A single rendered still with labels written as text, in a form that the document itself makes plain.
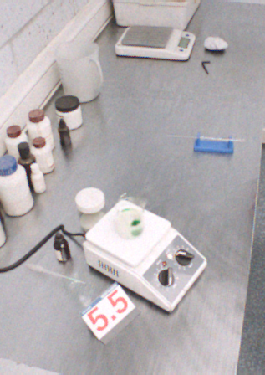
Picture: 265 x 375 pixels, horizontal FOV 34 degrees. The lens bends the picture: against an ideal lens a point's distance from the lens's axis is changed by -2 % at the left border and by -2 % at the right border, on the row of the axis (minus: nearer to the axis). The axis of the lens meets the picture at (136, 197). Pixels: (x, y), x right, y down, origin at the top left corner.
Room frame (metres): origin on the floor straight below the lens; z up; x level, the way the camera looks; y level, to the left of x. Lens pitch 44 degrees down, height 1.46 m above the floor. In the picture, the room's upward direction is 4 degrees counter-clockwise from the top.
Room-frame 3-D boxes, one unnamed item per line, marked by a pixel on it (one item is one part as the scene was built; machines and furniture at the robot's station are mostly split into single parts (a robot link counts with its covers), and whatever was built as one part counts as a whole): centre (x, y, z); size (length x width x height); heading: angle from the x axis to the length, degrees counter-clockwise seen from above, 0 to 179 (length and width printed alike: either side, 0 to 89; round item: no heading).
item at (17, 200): (0.73, 0.27, 0.81); 0.07 x 0.07 x 0.13
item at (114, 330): (0.42, 0.06, 0.77); 0.09 x 0.06 x 0.04; 134
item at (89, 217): (0.65, 0.09, 0.79); 0.06 x 0.06 x 0.08
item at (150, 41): (1.49, -0.11, 0.77); 0.26 x 0.19 x 0.05; 73
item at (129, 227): (0.55, 0.01, 0.87); 0.06 x 0.05 x 0.08; 98
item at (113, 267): (0.54, 0.00, 0.79); 0.22 x 0.13 x 0.08; 51
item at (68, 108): (1.04, 0.17, 0.79); 0.07 x 0.07 x 0.07
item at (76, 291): (0.48, 0.12, 0.76); 0.06 x 0.06 x 0.02
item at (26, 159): (0.81, 0.25, 0.80); 0.04 x 0.04 x 0.11
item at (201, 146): (0.89, -0.20, 0.77); 0.10 x 0.03 x 0.04; 78
